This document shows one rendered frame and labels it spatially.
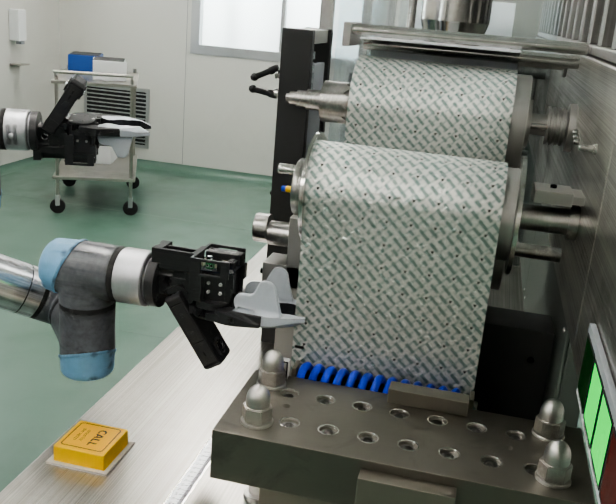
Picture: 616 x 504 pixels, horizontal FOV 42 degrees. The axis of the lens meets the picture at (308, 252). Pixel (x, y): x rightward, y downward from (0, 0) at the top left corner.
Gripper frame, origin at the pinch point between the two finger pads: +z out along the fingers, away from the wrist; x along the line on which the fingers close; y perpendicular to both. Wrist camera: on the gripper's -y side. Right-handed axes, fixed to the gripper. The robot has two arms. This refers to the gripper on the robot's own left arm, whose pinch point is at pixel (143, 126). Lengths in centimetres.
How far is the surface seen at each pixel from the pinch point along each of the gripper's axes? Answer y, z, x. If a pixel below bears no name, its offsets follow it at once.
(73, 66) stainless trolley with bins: 89, -76, -428
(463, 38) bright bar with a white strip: -26, 48, 31
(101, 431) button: 23, -1, 60
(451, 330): 4, 42, 65
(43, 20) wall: 83, -119, -559
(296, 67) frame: -17.2, 25.1, 19.9
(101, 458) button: 23, 0, 66
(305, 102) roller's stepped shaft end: -12.9, 26.4, 24.8
